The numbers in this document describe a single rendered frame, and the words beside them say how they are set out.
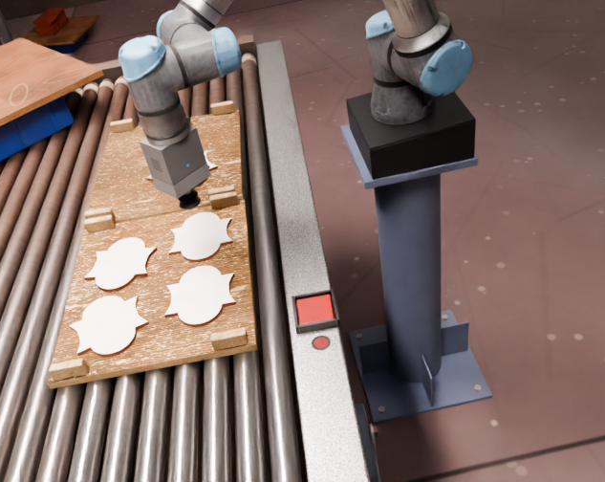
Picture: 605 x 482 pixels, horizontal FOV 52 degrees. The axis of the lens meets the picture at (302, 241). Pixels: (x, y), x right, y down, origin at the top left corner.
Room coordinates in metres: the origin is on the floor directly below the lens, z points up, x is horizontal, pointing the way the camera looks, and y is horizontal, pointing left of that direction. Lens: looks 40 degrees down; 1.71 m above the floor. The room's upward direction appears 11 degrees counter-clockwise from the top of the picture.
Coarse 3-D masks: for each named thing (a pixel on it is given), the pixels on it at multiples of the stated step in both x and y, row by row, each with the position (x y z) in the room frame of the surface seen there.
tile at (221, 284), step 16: (192, 272) 0.89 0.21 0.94; (208, 272) 0.88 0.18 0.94; (176, 288) 0.85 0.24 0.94; (192, 288) 0.84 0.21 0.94; (208, 288) 0.83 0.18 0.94; (224, 288) 0.83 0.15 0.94; (176, 304) 0.81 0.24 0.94; (192, 304) 0.80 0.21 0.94; (208, 304) 0.79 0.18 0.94; (224, 304) 0.79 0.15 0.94; (192, 320) 0.76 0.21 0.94; (208, 320) 0.76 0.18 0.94
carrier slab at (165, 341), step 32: (128, 224) 1.09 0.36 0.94; (160, 224) 1.07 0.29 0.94; (96, 256) 1.00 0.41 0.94; (160, 256) 0.96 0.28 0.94; (224, 256) 0.92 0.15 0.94; (96, 288) 0.90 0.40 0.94; (128, 288) 0.89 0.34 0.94; (160, 288) 0.87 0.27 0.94; (64, 320) 0.83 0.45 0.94; (160, 320) 0.78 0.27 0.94; (224, 320) 0.75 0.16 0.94; (64, 352) 0.75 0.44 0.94; (128, 352) 0.72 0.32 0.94; (160, 352) 0.71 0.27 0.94; (192, 352) 0.70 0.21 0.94; (224, 352) 0.69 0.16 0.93; (64, 384) 0.69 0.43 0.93
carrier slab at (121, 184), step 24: (192, 120) 1.49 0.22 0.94; (216, 120) 1.47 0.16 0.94; (240, 120) 1.46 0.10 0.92; (120, 144) 1.44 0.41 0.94; (216, 144) 1.35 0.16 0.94; (240, 144) 1.33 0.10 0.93; (120, 168) 1.32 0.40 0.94; (144, 168) 1.30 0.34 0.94; (240, 168) 1.22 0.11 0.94; (96, 192) 1.24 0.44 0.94; (120, 192) 1.22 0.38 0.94; (144, 192) 1.20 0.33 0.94; (240, 192) 1.12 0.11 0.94; (120, 216) 1.12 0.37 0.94; (144, 216) 1.11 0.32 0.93
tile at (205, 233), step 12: (192, 216) 1.06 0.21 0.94; (204, 216) 1.05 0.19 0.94; (216, 216) 1.04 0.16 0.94; (180, 228) 1.03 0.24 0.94; (192, 228) 1.02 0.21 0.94; (204, 228) 1.01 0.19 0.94; (216, 228) 1.01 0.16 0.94; (180, 240) 0.99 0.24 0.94; (192, 240) 0.98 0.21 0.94; (204, 240) 0.97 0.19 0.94; (216, 240) 0.97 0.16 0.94; (228, 240) 0.96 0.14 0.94; (168, 252) 0.96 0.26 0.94; (180, 252) 0.96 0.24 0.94; (192, 252) 0.94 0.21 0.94; (204, 252) 0.94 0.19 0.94; (216, 252) 0.93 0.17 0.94
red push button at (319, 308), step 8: (320, 296) 0.77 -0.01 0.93; (328, 296) 0.77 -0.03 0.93; (304, 304) 0.76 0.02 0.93; (312, 304) 0.76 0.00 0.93; (320, 304) 0.76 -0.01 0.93; (328, 304) 0.75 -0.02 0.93; (304, 312) 0.75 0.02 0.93; (312, 312) 0.74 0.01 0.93; (320, 312) 0.74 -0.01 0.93; (328, 312) 0.74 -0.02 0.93; (304, 320) 0.73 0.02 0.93; (312, 320) 0.72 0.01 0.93; (320, 320) 0.72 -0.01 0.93
